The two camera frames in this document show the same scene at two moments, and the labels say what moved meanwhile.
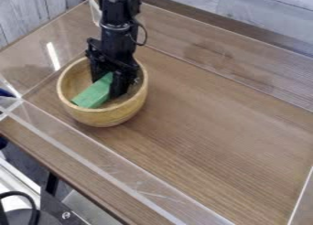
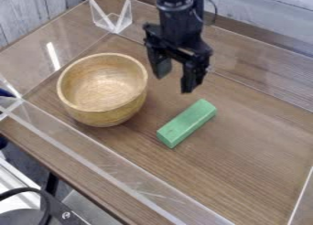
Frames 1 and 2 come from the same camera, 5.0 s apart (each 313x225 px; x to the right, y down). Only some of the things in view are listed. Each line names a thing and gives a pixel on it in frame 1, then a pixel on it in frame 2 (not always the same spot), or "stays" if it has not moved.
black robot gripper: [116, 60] → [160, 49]
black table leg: [52, 184] stays
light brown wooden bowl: [113, 112] stays
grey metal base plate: [54, 212] stays
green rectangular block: [94, 94] → [179, 128]
